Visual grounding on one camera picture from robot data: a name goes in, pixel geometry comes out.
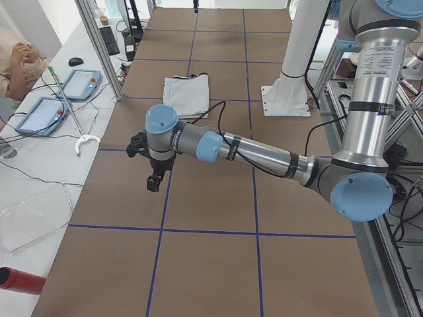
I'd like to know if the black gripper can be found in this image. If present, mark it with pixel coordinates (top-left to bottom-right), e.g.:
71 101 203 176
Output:
126 131 175 192

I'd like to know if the grey cartoon print t-shirt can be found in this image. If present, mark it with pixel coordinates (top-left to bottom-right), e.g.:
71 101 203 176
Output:
163 73 210 118

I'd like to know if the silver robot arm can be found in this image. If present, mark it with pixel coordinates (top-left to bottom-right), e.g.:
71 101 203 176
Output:
116 7 350 232

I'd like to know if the seated person's hand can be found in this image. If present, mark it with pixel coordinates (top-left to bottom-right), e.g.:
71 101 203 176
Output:
10 42 40 66

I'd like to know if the grabber reacher tool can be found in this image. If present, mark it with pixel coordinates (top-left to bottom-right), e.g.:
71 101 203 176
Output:
48 66 100 157

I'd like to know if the upper blue teach pendant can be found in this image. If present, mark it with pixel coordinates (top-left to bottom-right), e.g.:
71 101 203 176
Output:
61 69 102 101

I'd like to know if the blue teach pendant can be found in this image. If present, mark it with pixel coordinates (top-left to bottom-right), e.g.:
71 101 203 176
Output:
61 69 102 101
15 97 68 137

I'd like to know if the lower blue teach pendant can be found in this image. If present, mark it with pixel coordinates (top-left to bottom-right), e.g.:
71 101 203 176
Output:
15 97 68 137

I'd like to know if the clear acrylic tray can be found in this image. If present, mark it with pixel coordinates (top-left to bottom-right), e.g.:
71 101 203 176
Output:
1 184 73 258

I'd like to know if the black computer mouse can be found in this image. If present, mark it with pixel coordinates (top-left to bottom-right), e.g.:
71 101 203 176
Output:
68 57 84 67

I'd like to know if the black keyboard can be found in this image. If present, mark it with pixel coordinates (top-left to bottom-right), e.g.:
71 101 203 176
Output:
98 26 120 55

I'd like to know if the red bottle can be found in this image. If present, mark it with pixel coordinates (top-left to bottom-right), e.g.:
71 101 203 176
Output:
1 267 46 295

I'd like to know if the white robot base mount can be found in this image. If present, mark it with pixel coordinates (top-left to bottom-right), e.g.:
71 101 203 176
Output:
261 0 330 117

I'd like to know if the aluminium frame post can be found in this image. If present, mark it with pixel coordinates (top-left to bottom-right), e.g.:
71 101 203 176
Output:
75 0 124 101

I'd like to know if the aluminium side frame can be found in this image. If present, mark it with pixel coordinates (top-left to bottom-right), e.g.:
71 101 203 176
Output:
325 49 423 317

